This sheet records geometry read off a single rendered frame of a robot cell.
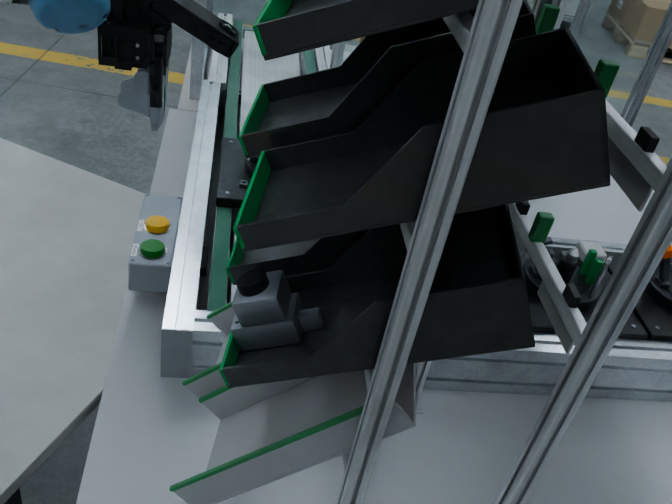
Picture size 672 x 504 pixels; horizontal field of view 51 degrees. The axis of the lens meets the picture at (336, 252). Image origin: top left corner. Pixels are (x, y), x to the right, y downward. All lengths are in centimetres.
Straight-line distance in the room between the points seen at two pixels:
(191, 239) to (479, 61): 87
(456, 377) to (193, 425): 42
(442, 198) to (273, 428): 41
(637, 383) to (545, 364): 18
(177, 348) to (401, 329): 58
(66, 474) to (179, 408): 104
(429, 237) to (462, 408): 70
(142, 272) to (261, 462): 52
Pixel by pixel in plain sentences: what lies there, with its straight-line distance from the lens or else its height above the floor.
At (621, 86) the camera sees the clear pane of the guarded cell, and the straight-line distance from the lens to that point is 227.
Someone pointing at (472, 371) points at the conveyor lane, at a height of 91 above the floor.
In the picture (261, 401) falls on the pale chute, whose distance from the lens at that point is 86.
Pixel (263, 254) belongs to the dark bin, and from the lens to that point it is 80.
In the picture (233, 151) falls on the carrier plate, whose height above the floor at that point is 97.
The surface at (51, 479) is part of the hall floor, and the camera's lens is 209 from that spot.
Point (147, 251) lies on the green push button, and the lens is 117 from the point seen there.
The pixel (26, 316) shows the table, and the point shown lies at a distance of 124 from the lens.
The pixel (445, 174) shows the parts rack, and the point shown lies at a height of 147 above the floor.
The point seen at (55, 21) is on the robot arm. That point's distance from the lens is 77.
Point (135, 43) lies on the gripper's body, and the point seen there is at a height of 135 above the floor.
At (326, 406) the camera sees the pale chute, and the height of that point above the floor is 111.
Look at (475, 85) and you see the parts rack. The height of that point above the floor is 153.
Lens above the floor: 169
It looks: 36 degrees down
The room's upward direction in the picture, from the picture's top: 12 degrees clockwise
